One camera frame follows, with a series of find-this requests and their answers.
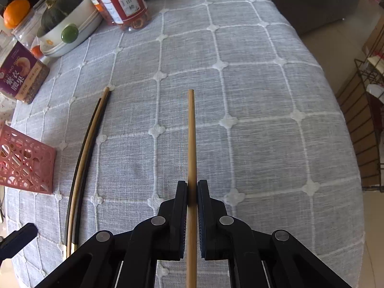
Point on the white bowl with green knob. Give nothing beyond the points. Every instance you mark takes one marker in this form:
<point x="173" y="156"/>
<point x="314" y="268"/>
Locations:
<point x="87" y="21"/>

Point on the clear plastic jar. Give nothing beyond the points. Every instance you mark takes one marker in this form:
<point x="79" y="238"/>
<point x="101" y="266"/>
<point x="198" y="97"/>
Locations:
<point x="27" y="27"/>

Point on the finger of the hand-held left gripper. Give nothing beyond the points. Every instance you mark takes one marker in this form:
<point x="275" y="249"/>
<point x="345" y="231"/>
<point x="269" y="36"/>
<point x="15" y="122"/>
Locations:
<point x="21" y="237"/>

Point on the black chopstick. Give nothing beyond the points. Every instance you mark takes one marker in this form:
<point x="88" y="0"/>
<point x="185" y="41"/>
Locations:
<point x="76" y="171"/>

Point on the small orange fruit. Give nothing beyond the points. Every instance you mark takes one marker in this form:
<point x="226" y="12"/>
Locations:
<point x="36" y="51"/>

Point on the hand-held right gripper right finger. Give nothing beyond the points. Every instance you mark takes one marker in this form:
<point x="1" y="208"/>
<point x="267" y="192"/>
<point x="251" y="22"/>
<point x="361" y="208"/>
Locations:
<point x="202" y="222"/>

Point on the purple label nut jar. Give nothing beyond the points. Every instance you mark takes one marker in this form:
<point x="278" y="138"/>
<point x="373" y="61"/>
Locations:
<point x="21" y="75"/>

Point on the large orange fruit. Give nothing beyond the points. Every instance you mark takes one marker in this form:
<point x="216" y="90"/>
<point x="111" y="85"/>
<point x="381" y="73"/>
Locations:
<point x="16" y="13"/>

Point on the pink perforated utensil holder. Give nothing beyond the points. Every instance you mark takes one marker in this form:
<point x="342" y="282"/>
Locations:
<point x="27" y="162"/>

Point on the light bamboo chopstick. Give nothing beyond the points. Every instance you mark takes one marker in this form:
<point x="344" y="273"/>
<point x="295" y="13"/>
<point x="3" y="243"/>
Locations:
<point x="192" y="144"/>

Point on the dried fruit jar red label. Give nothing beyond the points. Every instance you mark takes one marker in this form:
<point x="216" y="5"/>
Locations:
<point x="97" y="3"/>
<point x="126" y="3"/>

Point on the dark brown wooden chopstick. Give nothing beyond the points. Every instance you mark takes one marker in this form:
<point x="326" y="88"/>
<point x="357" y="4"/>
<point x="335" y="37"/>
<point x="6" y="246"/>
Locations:
<point x="87" y="153"/>

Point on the grey refrigerator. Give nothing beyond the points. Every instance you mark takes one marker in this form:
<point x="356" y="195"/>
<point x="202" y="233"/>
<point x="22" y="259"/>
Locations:
<point x="306" y="0"/>

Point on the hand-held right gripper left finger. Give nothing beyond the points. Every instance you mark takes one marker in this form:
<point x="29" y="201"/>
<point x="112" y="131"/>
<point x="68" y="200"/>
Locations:
<point x="181" y="222"/>

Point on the green pumpkin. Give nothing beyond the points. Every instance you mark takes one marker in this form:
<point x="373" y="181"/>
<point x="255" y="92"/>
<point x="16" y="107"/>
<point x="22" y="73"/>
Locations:
<point x="58" y="12"/>

